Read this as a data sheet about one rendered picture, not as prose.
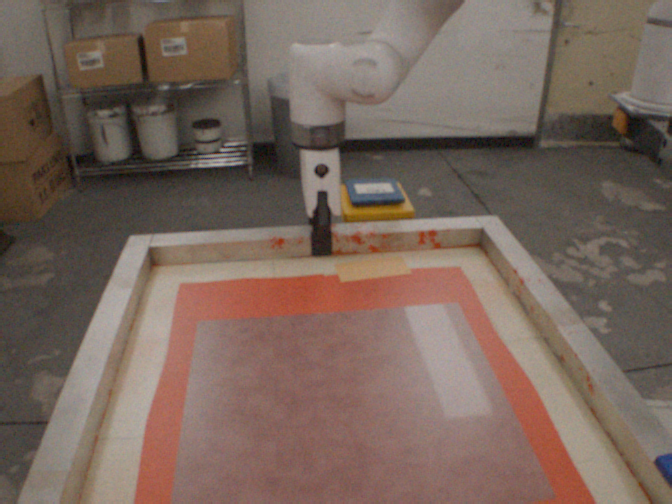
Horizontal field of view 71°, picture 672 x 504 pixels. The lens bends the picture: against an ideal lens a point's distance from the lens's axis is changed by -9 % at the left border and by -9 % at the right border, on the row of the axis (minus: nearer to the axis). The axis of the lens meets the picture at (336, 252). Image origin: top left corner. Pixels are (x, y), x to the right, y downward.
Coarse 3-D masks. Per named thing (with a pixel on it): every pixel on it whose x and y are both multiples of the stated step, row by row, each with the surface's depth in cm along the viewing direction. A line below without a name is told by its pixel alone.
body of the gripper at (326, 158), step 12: (312, 156) 67; (324, 156) 67; (336, 156) 68; (312, 168) 68; (324, 168) 68; (336, 168) 68; (312, 180) 68; (324, 180) 68; (336, 180) 69; (312, 192) 69; (336, 192) 69; (312, 204) 70; (336, 204) 70
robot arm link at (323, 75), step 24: (312, 48) 61; (336, 48) 60; (360, 48) 59; (384, 48) 59; (312, 72) 62; (336, 72) 60; (360, 72) 59; (384, 72) 58; (312, 96) 64; (336, 96) 63; (360, 96) 61; (384, 96) 60; (312, 120) 65; (336, 120) 66
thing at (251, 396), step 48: (192, 288) 70; (240, 288) 70; (288, 288) 70; (192, 336) 61; (240, 336) 62; (288, 336) 62; (192, 384) 54; (240, 384) 55; (288, 384) 55; (336, 384) 55; (144, 432) 48; (192, 432) 49; (240, 432) 49; (288, 432) 49; (336, 432) 49; (144, 480) 44; (192, 480) 44; (240, 480) 44; (288, 480) 44; (336, 480) 44
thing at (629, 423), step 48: (144, 240) 75; (192, 240) 75; (240, 240) 75; (288, 240) 76; (336, 240) 77; (384, 240) 78; (432, 240) 79; (480, 240) 80; (144, 288) 70; (528, 288) 64; (96, 336) 56; (576, 336) 56; (96, 384) 49; (576, 384) 53; (624, 384) 49; (48, 432) 44; (96, 432) 47; (624, 432) 45; (48, 480) 39
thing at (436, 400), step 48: (336, 288) 70; (384, 288) 70; (432, 288) 70; (336, 336) 62; (384, 336) 62; (432, 336) 62; (480, 336) 61; (384, 384) 55; (432, 384) 55; (480, 384) 54; (528, 384) 54; (384, 432) 49; (432, 432) 49; (480, 432) 49; (528, 432) 49; (384, 480) 44; (432, 480) 44; (480, 480) 44; (528, 480) 44; (576, 480) 43
